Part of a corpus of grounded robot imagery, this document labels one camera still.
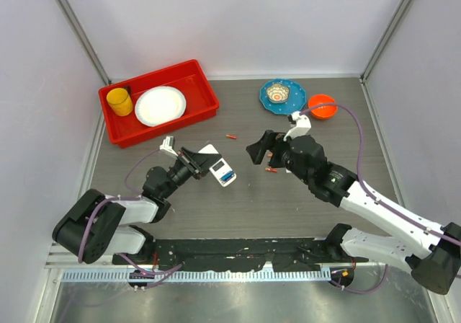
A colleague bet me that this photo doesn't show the yellow cup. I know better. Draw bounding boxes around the yellow cup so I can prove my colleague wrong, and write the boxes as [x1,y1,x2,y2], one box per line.
[106,88,133,117]

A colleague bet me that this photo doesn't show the small patterned bowl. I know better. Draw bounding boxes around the small patterned bowl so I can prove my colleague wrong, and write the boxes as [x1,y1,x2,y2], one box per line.
[266,83,290,104]

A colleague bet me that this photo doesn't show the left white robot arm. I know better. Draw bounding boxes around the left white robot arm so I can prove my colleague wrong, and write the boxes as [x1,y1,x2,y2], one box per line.
[52,146,223,265]

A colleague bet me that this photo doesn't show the white slotted cable duct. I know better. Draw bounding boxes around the white slotted cable duct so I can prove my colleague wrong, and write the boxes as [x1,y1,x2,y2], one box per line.
[61,267,331,283]

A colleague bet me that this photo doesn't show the white paper plate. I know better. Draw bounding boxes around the white paper plate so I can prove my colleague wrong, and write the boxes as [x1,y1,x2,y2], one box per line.
[135,86,187,127]

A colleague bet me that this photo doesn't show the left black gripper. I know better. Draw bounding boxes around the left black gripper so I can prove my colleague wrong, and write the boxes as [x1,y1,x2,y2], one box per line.
[161,147,220,199]

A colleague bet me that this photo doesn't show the white remote control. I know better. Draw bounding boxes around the white remote control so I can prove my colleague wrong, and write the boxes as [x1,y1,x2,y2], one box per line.
[199,144,237,187]

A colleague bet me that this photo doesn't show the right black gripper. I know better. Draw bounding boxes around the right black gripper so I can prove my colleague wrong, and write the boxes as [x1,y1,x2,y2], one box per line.
[246,130,312,185]

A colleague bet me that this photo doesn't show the blue plate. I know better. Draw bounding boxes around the blue plate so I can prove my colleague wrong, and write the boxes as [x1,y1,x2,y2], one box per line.
[259,79,308,115]

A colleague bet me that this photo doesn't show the blue battery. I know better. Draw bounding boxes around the blue battery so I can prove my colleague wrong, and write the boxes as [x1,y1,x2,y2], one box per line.
[220,172,234,182]

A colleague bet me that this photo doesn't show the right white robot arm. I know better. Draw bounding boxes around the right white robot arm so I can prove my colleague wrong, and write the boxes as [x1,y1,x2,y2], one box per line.
[246,130,460,295]

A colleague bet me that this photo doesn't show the orange bowl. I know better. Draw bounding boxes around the orange bowl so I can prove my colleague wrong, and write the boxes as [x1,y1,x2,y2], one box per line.
[308,94,338,120]

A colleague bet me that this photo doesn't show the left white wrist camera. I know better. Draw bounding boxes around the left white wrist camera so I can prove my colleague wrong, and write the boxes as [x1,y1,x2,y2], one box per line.
[159,136,178,158]

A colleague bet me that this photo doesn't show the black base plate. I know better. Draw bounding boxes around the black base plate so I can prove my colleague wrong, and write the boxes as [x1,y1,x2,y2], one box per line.
[128,238,368,273]

